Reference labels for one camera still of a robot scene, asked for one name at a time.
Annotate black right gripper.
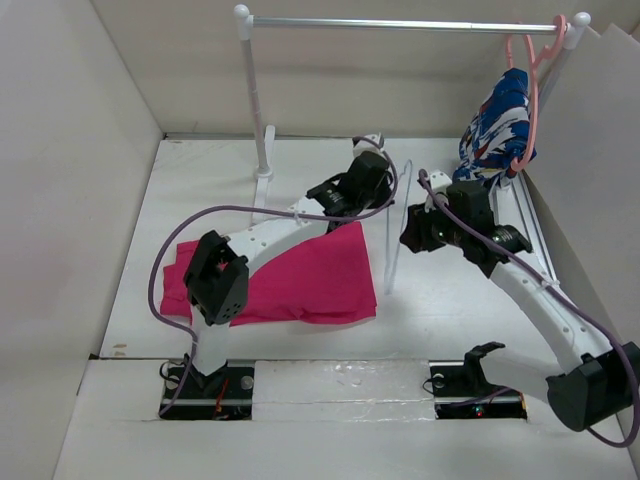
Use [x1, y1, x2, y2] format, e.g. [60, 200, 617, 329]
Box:
[399, 195, 468, 253]

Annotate blue wire hanger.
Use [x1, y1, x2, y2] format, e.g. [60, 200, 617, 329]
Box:
[383, 159, 414, 296]

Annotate pink trousers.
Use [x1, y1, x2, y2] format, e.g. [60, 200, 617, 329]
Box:
[159, 221, 378, 329]

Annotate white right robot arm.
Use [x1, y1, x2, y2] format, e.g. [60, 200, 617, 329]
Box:
[400, 171, 639, 432]

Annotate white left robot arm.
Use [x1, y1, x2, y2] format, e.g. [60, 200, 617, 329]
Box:
[184, 151, 396, 397]

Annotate pink plastic hanger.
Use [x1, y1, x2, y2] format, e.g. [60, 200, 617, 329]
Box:
[510, 15, 568, 173]

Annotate blue patterned garment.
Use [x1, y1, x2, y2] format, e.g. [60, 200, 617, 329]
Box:
[453, 68, 529, 189]

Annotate white clothes rack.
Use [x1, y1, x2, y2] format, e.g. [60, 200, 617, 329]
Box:
[231, 4, 592, 211]

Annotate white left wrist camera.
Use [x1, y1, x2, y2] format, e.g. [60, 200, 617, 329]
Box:
[352, 133, 385, 158]

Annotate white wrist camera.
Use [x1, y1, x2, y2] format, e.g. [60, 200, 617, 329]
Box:
[421, 170, 452, 195]
[352, 133, 385, 158]

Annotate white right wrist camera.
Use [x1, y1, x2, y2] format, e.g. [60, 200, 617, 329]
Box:
[421, 170, 452, 195]

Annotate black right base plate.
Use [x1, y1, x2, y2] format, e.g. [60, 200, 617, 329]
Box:
[422, 361, 528, 420]

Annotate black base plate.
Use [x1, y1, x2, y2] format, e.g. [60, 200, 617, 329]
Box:
[422, 361, 528, 420]
[158, 362, 255, 421]

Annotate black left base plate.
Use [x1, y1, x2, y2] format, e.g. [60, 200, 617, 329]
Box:
[158, 362, 255, 421]

